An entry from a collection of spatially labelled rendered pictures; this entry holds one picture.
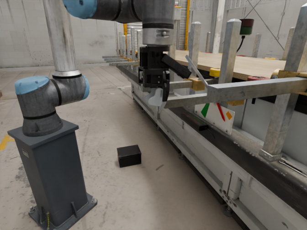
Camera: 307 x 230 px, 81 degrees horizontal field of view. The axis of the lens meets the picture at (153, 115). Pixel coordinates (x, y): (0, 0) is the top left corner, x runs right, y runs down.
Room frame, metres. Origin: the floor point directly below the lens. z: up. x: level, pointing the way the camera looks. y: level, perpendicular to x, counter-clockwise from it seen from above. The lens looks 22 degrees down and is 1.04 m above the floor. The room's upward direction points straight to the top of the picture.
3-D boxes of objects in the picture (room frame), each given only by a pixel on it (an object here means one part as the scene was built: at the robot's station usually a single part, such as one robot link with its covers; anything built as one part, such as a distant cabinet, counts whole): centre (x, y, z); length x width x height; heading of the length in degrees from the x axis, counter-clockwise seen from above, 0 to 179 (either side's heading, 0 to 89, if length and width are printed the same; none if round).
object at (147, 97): (0.59, 0.00, 0.86); 0.06 x 0.03 x 0.09; 110
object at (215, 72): (0.96, -0.34, 0.85); 0.08 x 0.08 x 0.11
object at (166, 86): (0.56, -0.03, 0.91); 0.05 x 0.02 x 0.09; 20
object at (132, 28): (2.13, 0.22, 0.94); 0.04 x 0.04 x 0.48; 20
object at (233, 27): (0.72, -0.29, 0.87); 0.04 x 0.04 x 0.48; 20
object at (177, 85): (0.89, -0.15, 0.84); 0.44 x 0.03 x 0.04; 110
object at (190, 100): (0.66, -0.24, 0.84); 0.43 x 0.03 x 0.04; 110
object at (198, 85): (0.93, -0.21, 0.84); 0.14 x 0.06 x 0.05; 20
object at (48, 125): (0.88, 0.60, 0.65); 0.19 x 0.19 x 0.10
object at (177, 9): (1.20, -0.11, 1.18); 0.07 x 0.07 x 0.08; 20
